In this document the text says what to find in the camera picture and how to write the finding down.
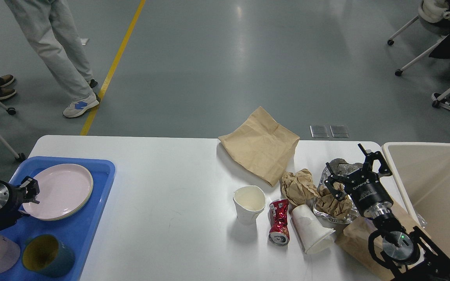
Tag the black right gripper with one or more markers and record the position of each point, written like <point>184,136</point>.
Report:
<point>369,192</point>

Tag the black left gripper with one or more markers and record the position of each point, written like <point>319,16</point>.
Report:
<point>9,211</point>

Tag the pink plate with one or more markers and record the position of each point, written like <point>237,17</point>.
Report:
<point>63,174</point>

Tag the dark teal mug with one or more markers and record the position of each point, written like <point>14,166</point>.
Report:
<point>48,256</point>

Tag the brown paper bag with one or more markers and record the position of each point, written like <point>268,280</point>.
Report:
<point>262,146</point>
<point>354,240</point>

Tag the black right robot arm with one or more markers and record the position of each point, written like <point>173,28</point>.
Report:
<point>410,256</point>

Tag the yellow plate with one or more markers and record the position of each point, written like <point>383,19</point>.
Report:
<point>58,202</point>

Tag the crumpled silver foil wrapper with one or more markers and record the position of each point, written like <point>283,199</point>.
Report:
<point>342,168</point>

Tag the crumpled brown paper in foil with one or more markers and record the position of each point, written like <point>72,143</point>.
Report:
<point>327,203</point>

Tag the right floor outlet cover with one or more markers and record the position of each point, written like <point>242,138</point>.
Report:
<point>339,131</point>

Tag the floor outlet cover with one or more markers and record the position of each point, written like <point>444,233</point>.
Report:
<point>319,132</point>
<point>339,131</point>

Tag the crumpled brown paper ball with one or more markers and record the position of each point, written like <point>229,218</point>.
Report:
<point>298,188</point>

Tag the left floor outlet cover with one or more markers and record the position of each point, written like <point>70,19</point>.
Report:
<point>319,132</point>

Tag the blue plastic tray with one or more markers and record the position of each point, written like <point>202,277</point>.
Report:
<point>76,231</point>

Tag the lying white paper cup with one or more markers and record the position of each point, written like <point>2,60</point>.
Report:
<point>314,236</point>

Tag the beige plastic bin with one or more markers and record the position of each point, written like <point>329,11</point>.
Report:
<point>421,171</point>

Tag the crushed red soda can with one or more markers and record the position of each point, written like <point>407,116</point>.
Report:
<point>279,231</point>

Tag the flat brown paper bag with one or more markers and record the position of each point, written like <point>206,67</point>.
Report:
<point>262,146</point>

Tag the upright white paper cup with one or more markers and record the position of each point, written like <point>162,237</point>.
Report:
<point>249,201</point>

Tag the person in grey trousers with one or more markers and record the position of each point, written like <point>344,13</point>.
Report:
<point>49,28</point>

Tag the white office chair right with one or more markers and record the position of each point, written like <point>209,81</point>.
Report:
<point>434,17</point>

